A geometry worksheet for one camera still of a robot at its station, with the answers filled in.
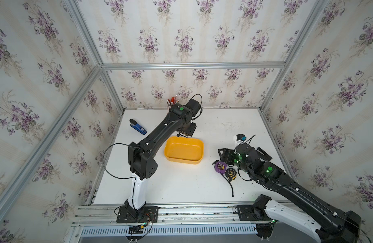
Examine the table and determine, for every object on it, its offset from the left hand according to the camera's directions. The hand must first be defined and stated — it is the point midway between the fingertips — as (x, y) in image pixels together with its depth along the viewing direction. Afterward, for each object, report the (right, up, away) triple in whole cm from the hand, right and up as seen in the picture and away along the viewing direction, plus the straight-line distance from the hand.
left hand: (188, 131), depth 84 cm
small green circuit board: (-24, -46, -13) cm, 54 cm away
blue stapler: (-38, +3, +22) cm, 44 cm away
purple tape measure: (+19, -21, +2) cm, 28 cm away
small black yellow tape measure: (+24, -24, 0) cm, 34 cm away
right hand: (+18, -10, -8) cm, 22 cm away
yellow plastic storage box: (-3, -13, +11) cm, 17 cm away
